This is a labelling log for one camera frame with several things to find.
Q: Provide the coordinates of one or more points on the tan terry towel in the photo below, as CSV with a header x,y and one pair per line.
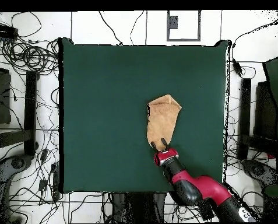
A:
x,y
163,119

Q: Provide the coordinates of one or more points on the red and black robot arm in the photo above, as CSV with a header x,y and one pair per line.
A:
x,y
208,186

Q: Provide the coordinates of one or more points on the black power strip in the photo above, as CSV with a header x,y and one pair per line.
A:
x,y
3,31
206,211

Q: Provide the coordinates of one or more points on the dark green table cloth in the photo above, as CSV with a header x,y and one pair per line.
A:
x,y
101,93

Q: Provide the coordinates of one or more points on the black stand base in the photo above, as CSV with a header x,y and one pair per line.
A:
x,y
31,112
245,116

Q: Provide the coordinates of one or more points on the dark grey tripod base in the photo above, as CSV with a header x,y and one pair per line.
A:
x,y
257,170
3,172

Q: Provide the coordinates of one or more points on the black box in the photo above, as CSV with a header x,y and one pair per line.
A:
x,y
264,112
2,98

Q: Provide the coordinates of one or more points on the small grey square plate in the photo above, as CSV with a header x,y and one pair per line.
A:
x,y
173,22

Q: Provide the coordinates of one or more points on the black stand frame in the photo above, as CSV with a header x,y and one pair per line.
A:
x,y
138,207

